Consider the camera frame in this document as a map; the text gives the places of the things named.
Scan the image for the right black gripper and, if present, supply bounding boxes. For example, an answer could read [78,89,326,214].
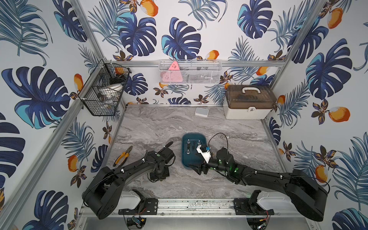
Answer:
[187,158,229,175]

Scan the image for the teal plastic storage box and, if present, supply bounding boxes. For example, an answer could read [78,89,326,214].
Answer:
[182,133,207,170]

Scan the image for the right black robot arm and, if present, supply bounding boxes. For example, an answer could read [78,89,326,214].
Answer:
[189,148,328,222]

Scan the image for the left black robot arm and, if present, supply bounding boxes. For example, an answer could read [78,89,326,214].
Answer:
[82,148,175,219]

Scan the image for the small white square box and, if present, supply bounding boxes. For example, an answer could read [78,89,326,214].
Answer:
[195,107,209,117]

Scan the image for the white box with brown lid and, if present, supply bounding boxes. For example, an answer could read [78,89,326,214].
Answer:
[223,85,277,120]

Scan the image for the pink triangle item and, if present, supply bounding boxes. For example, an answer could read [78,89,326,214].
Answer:
[162,61,183,84]

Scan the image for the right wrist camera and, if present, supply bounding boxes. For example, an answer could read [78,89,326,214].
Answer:
[196,144,212,163]

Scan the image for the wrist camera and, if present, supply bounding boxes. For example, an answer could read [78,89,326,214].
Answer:
[196,144,212,163]
[158,141,175,164]

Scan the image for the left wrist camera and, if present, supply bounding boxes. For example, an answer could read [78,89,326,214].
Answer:
[158,141,175,164]

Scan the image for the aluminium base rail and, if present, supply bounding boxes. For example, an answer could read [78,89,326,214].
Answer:
[79,197,314,218]

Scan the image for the yellow handled pliers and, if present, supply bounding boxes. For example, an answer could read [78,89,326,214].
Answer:
[113,146,133,167]

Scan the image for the black wire basket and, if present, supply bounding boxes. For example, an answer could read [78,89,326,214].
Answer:
[78,60,132,117]

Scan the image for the clear wall shelf basket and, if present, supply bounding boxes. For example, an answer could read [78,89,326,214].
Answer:
[158,60,222,85]

